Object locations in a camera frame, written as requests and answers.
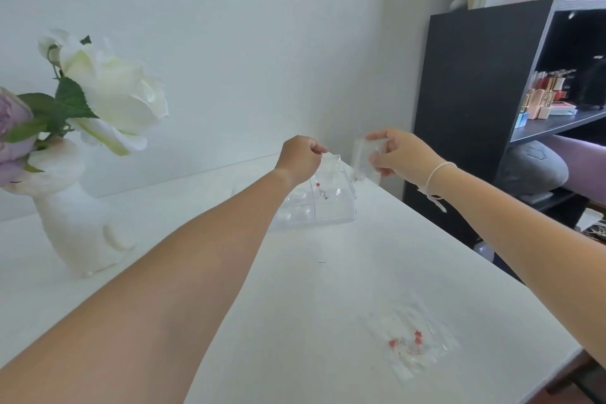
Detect person's right hand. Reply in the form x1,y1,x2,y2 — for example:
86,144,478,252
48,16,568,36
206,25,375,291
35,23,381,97
365,128,449,188

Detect person's left hand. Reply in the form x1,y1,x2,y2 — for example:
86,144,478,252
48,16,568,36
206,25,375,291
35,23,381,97
274,135,329,189

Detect small clear plastic bag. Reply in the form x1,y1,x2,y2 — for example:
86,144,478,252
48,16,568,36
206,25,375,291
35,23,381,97
350,136,390,187

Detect red star dangle earring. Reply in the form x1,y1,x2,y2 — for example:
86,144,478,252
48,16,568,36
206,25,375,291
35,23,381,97
315,152,343,201

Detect person's left forearm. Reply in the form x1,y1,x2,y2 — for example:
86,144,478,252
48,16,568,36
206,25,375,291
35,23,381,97
0,167,295,404

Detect person's right forearm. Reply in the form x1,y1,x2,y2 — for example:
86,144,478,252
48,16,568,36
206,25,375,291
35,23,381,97
426,163,606,367

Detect clear plastic organizer box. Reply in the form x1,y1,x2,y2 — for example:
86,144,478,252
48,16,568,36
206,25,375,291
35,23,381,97
231,155,359,230

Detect black shelf unit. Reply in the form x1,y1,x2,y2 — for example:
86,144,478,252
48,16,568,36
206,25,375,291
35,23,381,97
402,0,606,277

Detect crumpled clear plastic bag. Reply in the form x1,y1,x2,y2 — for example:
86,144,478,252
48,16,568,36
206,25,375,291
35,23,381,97
364,294,461,382

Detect black tray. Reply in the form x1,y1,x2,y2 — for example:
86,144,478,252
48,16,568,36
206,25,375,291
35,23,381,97
520,190,577,211

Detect pair of red star earrings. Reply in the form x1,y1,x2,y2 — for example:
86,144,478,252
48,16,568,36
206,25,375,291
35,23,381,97
388,330,425,356

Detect row of lipsticks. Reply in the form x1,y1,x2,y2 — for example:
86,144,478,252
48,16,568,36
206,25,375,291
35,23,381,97
514,68,579,129

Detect white artificial rose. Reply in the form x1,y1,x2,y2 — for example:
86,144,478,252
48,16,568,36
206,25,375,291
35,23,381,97
38,29,169,157

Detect white animal shaped vase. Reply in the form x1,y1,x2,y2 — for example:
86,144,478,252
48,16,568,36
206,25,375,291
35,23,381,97
0,136,138,279

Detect purple artificial rose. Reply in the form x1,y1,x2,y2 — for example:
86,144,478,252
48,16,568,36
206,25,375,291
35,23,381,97
0,86,38,187

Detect white string bracelet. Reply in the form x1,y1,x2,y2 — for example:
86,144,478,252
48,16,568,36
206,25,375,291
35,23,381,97
417,161,458,214

